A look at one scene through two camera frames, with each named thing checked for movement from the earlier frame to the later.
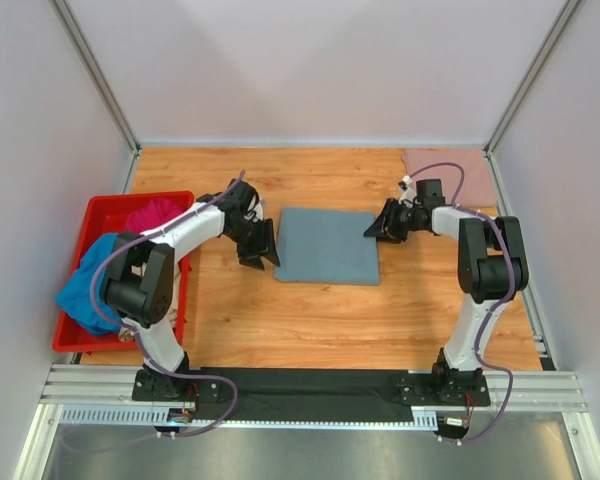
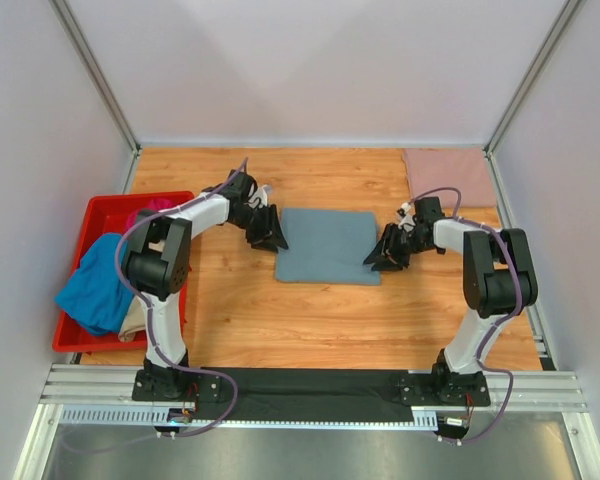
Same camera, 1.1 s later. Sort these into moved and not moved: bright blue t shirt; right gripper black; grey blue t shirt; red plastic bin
Moved: right gripper black
Not moved: grey blue t shirt; red plastic bin; bright blue t shirt
